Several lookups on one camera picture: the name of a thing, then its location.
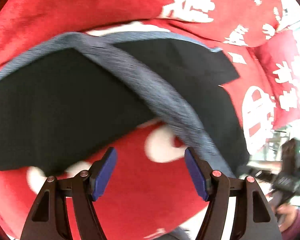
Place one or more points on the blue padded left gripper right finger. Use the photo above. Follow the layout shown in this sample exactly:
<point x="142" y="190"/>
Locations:
<point x="253" y="219"/>

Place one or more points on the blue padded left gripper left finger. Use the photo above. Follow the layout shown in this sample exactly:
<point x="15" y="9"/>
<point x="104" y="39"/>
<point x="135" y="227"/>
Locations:
<point x="48" y="217"/>

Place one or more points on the black pants with blue band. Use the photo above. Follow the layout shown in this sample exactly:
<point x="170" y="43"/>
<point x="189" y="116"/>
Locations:
<point x="67" y="97"/>

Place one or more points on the person's right hand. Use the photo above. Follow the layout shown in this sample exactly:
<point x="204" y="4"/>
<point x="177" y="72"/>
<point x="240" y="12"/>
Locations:
<point x="289" y="213"/>

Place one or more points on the person's legs in dark jeans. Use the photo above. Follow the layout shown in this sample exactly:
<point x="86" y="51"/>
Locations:
<point x="177" y="234"/>

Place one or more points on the red blanket with white characters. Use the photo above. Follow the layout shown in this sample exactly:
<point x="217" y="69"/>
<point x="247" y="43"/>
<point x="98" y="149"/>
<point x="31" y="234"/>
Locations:
<point x="150" y="192"/>

